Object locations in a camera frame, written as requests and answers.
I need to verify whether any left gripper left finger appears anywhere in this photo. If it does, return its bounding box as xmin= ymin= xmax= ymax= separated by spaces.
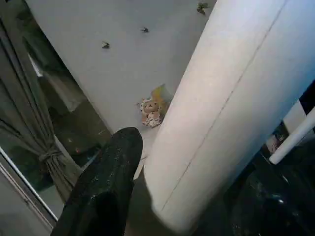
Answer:
xmin=52 ymin=126 xmax=144 ymax=236

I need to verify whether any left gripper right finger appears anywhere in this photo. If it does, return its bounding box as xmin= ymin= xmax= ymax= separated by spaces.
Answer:
xmin=227 ymin=169 xmax=315 ymax=236

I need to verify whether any beige object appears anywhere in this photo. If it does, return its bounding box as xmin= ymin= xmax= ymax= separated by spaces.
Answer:
xmin=139 ymin=96 xmax=163 ymax=128

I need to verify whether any yellow picture card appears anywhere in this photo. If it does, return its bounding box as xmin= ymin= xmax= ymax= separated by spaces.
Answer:
xmin=150 ymin=83 xmax=172 ymax=108

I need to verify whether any grey curtain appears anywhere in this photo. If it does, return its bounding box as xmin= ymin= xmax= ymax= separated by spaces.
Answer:
xmin=0 ymin=0 xmax=83 ymax=204

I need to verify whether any grey door frame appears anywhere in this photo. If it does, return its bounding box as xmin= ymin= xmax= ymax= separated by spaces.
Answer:
xmin=0 ymin=145 xmax=61 ymax=233

